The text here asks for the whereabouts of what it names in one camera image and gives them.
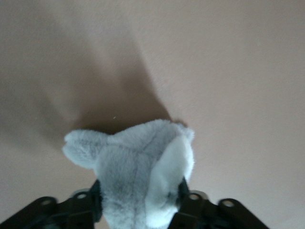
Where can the grey plush toy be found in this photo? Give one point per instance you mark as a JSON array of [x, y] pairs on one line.
[[128, 171]]

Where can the brown table cover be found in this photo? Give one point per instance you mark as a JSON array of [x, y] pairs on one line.
[[214, 71]]

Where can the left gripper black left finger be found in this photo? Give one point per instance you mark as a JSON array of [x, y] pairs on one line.
[[59, 214]]

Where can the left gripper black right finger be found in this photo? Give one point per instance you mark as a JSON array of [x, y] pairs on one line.
[[209, 214]]

